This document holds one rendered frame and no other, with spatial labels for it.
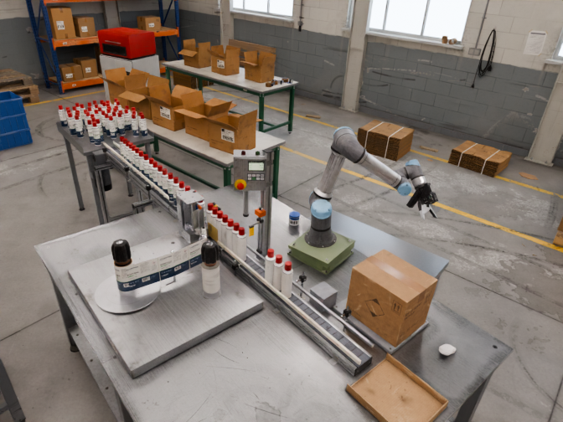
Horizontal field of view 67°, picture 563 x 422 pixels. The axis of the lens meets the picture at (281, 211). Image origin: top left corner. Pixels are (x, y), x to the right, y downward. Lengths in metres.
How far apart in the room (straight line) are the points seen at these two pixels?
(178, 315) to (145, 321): 0.15
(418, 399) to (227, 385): 0.77
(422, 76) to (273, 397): 6.28
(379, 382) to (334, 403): 0.22
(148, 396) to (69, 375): 1.35
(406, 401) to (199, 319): 0.95
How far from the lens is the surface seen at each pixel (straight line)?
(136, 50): 7.43
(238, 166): 2.14
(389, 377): 1.98
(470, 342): 2.26
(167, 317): 2.09
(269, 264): 2.13
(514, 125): 7.15
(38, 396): 3.14
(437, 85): 7.39
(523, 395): 3.34
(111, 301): 2.21
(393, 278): 1.99
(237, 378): 1.89
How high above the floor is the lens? 2.32
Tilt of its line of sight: 31 degrees down
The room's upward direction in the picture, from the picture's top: 3 degrees clockwise
